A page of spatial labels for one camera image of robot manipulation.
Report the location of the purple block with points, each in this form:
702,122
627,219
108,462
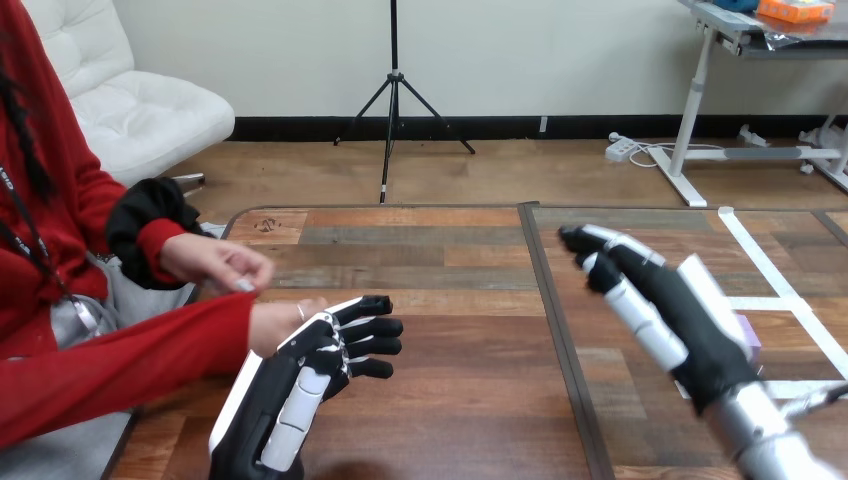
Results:
752,338

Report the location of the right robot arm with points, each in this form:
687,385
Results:
762,437

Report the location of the white cushioned chair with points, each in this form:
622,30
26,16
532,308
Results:
146,112

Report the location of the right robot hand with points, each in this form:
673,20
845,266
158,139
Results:
669,298

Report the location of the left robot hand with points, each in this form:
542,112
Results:
265,397

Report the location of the person's hand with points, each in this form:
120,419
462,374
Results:
275,321
205,258

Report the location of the black tripod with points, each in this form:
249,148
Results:
394,99

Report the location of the orange thing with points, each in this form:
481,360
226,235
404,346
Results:
795,9

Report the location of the person's body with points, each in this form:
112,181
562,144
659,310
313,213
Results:
40,199

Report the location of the blue thing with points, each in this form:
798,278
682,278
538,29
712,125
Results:
735,4

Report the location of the person's forearm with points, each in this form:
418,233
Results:
132,358
132,225

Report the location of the white desk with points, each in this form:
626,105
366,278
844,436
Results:
692,106

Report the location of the white power strip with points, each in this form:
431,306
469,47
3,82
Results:
620,150

